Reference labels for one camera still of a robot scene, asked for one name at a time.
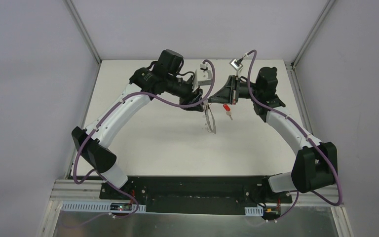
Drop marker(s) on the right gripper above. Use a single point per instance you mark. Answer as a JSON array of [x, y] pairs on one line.
[[234, 90]]

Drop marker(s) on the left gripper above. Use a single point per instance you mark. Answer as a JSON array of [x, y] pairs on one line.
[[192, 95]]

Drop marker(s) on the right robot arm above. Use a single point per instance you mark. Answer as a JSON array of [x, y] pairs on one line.
[[315, 165]]

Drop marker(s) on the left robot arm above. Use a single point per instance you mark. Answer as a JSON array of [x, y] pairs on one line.
[[92, 143]]

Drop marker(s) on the key with red tag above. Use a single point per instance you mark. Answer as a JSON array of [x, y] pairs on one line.
[[228, 111]]

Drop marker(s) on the right controller board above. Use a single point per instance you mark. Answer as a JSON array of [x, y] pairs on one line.
[[271, 213]]

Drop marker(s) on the controller board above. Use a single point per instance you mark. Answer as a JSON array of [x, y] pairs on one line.
[[271, 213], [121, 207]]

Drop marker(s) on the left controller board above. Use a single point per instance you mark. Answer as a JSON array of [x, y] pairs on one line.
[[121, 207]]

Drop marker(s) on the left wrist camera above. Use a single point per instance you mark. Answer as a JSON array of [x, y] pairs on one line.
[[202, 76]]

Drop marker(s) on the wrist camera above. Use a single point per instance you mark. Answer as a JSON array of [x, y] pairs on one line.
[[202, 76], [237, 65]]

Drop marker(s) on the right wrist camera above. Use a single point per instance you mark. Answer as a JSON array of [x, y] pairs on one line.
[[237, 65]]

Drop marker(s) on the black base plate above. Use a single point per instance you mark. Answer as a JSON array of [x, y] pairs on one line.
[[215, 195]]

